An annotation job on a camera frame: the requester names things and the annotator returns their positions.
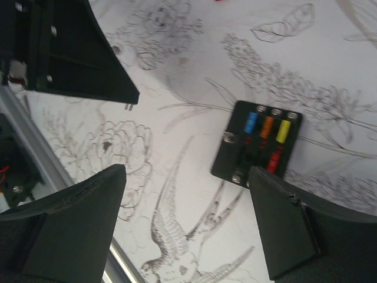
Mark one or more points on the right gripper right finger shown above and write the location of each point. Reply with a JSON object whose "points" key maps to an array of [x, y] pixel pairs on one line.
{"points": [[306, 238]]}

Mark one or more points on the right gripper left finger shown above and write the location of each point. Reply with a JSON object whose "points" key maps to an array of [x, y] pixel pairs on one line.
{"points": [[65, 236]]}

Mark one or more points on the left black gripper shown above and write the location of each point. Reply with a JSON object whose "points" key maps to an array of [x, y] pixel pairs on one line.
{"points": [[58, 47]]}

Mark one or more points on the red blade fuse front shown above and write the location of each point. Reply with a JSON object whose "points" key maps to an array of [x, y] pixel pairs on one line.
{"points": [[273, 162]]}

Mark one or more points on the yellow blade fuse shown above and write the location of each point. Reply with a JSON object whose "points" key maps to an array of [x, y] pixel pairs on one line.
{"points": [[283, 131]]}

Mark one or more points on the black fuse box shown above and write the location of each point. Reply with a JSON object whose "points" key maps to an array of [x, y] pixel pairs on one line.
{"points": [[239, 151]]}

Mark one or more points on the orange blade fuse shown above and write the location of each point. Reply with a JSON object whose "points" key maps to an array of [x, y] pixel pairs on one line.
{"points": [[267, 127]]}

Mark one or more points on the blue blade fuse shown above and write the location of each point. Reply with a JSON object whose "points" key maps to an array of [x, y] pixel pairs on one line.
{"points": [[250, 122]]}

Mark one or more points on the amber blade fuse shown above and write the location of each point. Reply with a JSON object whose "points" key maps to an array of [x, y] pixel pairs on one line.
{"points": [[128, 107]]}

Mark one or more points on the floral printed table mat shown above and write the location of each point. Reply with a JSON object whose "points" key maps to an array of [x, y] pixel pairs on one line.
{"points": [[191, 62]]}

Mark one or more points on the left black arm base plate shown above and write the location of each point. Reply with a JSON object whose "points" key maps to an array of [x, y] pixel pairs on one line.
{"points": [[19, 174]]}

